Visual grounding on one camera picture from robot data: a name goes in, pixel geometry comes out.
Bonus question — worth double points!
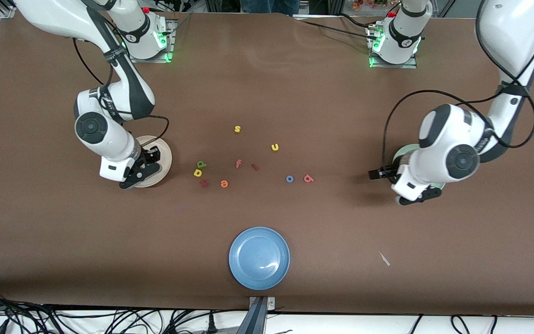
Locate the green plate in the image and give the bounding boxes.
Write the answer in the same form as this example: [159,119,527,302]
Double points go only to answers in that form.
[392,144,446,191]

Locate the beige plate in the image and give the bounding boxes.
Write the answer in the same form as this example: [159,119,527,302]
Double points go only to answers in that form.
[135,135,173,188]

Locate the grey aluminium extrusion post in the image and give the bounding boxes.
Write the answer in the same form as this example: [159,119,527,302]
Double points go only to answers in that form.
[237,297,267,334]

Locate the blue plate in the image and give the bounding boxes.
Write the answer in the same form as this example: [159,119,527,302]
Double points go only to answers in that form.
[229,226,291,291]

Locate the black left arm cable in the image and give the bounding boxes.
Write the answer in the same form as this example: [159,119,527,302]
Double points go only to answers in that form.
[381,46,534,170]

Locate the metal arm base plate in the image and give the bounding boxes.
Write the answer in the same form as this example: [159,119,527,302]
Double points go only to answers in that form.
[368,22,418,69]
[125,19,175,64]

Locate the orange decorative items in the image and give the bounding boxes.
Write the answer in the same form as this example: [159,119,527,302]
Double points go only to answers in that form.
[351,0,388,11]

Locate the black base cable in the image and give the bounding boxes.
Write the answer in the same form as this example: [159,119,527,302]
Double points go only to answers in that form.
[339,12,372,28]
[300,20,373,41]

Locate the small metal bracket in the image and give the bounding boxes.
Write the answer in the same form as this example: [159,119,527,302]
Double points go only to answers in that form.
[248,296,276,309]

